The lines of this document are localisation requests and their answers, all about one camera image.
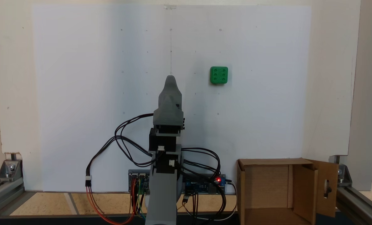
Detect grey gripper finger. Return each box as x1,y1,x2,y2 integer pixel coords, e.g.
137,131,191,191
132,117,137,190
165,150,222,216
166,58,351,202
163,75,179,94

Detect green dice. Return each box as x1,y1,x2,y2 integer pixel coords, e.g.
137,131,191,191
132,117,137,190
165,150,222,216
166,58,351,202
210,66,229,85

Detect white paper sheet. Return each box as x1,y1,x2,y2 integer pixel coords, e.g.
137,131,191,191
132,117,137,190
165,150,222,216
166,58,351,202
32,4,312,192

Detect long blue circuit board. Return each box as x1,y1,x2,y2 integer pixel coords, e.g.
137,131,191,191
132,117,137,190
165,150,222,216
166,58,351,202
182,174,227,195

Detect brown cardboard box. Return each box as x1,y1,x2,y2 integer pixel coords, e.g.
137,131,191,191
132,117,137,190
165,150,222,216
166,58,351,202
237,158,339,225

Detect black gripper servo cable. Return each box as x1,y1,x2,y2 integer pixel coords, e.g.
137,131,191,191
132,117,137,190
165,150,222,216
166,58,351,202
115,113,156,168

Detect black base servo cable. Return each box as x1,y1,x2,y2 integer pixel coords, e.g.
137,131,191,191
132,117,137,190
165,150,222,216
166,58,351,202
182,159,221,179

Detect black cable with white connector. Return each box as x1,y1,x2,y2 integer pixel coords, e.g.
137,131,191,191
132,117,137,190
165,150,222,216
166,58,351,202
85,135,153,188

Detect coloured jumper wires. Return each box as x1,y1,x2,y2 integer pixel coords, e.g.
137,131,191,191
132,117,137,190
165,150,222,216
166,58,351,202
136,178,147,220

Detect black forearm servo cable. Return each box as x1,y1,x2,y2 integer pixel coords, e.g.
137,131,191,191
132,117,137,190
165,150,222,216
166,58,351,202
178,147,227,219

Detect red wire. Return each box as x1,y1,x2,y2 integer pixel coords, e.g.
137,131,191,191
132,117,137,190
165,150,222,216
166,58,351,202
86,178,137,225

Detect metal corner bracket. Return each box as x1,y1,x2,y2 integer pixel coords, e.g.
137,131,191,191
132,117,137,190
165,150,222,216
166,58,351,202
0,159,23,182
337,164,352,187

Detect aluminium frame profile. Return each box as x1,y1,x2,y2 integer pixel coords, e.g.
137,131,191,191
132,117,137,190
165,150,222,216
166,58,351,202
0,179,25,221
336,184,372,225

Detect grey frame upright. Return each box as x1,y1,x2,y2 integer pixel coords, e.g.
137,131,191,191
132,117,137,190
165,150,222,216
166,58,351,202
348,0,372,192

